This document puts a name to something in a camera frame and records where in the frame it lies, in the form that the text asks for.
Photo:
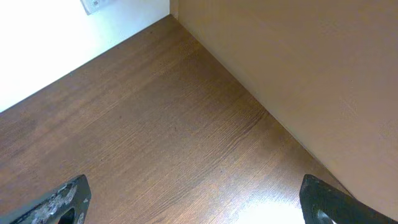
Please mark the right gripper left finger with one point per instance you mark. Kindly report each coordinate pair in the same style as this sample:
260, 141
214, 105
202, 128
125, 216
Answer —
68, 203

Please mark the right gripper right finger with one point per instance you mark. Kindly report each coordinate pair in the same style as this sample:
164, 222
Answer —
322, 203

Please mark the wall panel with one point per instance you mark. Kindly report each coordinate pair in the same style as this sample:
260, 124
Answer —
91, 6

